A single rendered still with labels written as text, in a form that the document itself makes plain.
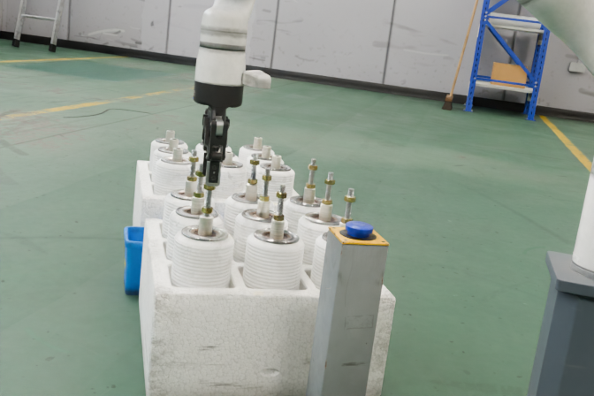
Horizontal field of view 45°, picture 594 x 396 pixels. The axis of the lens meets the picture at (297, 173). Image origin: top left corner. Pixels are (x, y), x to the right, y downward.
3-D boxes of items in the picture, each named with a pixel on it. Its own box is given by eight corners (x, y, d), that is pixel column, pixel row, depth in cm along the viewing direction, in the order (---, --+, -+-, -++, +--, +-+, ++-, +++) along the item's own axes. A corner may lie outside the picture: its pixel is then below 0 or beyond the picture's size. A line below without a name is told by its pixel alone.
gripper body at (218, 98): (193, 72, 112) (188, 132, 114) (196, 78, 104) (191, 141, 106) (240, 78, 113) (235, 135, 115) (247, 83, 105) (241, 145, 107)
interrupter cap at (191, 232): (178, 239, 110) (178, 236, 110) (184, 226, 118) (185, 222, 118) (226, 245, 111) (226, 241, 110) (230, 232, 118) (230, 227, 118)
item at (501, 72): (522, 87, 675) (527, 65, 671) (524, 88, 651) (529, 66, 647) (489, 82, 681) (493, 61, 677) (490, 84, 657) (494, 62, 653)
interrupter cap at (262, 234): (306, 239, 119) (307, 235, 119) (285, 249, 112) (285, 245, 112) (267, 228, 122) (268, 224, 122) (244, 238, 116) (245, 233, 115)
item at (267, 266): (301, 337, 123) (315, 238, 119) (275, 357, 115) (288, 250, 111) (254, 321, 127) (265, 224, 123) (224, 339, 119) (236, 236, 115)
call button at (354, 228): (366, 234, 104) (368, 220, 104) (375, 242, 100) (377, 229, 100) (339, 232, 103) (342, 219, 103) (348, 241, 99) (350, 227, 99)
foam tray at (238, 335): (318, 304, 157) (329, 225, 153) (381, 397, 120) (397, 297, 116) (138, 300, 147) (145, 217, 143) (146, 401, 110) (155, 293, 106)
